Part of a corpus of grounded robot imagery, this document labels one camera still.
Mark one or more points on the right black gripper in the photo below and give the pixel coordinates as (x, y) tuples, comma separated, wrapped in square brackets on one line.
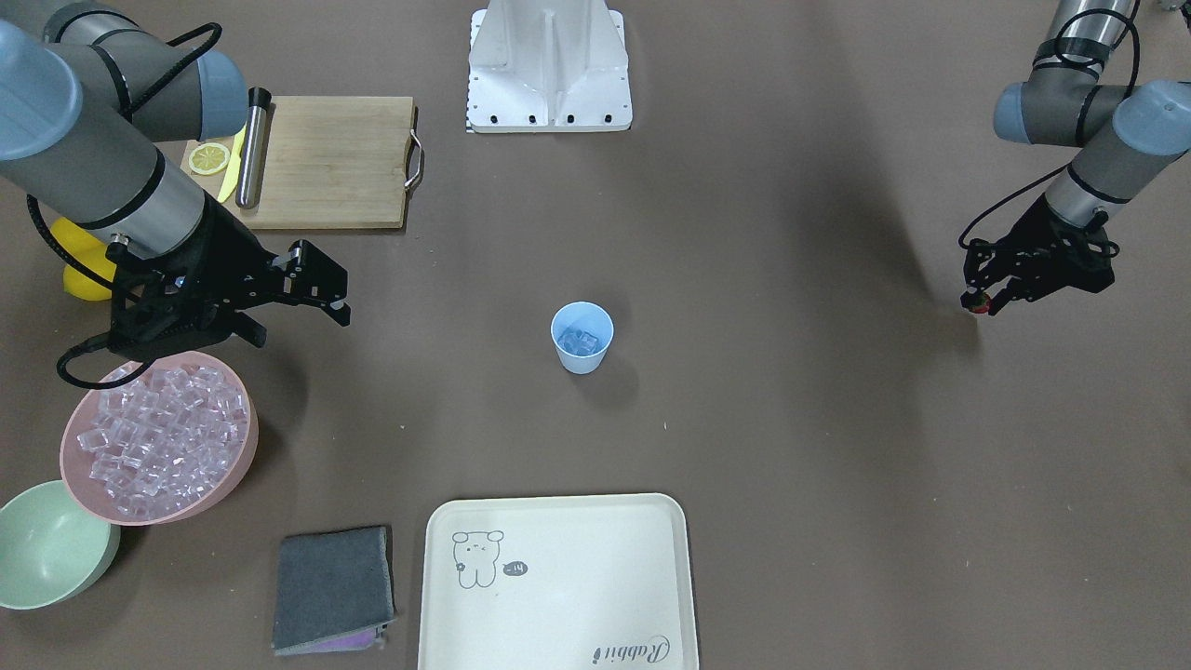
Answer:
[(234, 253)]

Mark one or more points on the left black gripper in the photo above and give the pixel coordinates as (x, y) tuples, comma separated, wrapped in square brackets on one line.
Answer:
[(1044, 226)]

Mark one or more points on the ice cube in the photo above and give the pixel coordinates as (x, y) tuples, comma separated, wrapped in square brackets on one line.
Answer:
[(579, 342)]

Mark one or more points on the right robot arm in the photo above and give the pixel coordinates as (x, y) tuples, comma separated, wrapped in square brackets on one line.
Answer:
[(88, 96)]

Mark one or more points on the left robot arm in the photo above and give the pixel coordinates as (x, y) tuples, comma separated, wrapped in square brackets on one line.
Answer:
[(1124, 136)]

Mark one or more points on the pile of clear ice cubes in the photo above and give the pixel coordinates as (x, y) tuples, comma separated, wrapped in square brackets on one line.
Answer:
[(167, 437)]

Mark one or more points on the light blue cup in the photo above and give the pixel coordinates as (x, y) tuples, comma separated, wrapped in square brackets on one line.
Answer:
[(588, 316)]

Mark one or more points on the yellow plastic knife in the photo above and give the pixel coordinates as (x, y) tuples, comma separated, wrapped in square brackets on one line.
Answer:
[(231, 175)]

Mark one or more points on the yellow lemon upper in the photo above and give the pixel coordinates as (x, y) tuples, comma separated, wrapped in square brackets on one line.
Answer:
[(77, 241)]

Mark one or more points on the lemon slice lower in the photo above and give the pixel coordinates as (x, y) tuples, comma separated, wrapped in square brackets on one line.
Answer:
[(209, 158)]

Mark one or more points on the steel muddler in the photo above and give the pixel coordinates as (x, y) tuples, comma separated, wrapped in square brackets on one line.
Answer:
[(254, 150)]

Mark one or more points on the pink bowl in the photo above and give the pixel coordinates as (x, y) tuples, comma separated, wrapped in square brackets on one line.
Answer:
[(223, 484)]

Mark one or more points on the mint green bowl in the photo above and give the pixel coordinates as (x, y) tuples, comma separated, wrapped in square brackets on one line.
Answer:
[(51, 548)]

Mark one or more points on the grey folded cloth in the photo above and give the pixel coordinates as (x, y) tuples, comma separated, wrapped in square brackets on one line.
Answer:
[(334, 592)]

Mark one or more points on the cream rabbit tray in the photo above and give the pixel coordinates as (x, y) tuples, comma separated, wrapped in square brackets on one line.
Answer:
[(567, 582)]

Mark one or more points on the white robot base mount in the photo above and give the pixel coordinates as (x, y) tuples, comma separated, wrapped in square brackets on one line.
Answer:
[(548, 67)]

